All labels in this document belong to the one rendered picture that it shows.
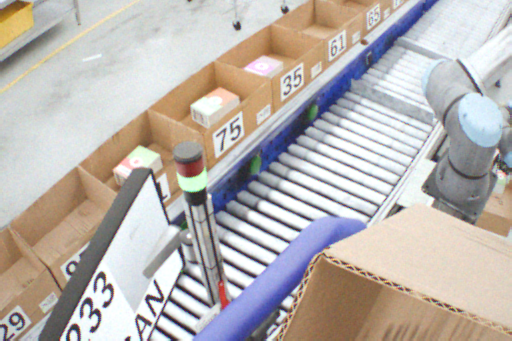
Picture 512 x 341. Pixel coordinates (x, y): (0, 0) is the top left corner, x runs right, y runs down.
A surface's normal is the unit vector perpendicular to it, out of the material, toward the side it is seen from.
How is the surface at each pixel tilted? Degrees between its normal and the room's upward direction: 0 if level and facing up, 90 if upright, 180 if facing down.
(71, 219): 1
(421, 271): 33
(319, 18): 90
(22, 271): 1
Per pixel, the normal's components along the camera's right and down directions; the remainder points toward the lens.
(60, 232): -0.07, -0.77
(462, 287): 0.27, -0.94
